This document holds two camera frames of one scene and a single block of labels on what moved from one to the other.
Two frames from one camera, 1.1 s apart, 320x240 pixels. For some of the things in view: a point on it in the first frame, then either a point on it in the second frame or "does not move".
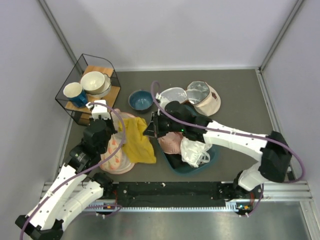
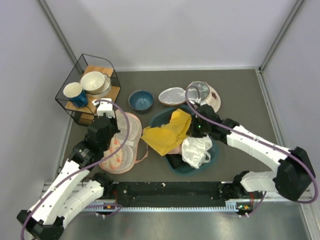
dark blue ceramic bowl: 140,99 does not move
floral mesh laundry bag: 120,166 does not move
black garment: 175,160 does not move
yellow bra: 137,148 to 162,139
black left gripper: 113,131 does not move
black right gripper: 154,129 to 192,131
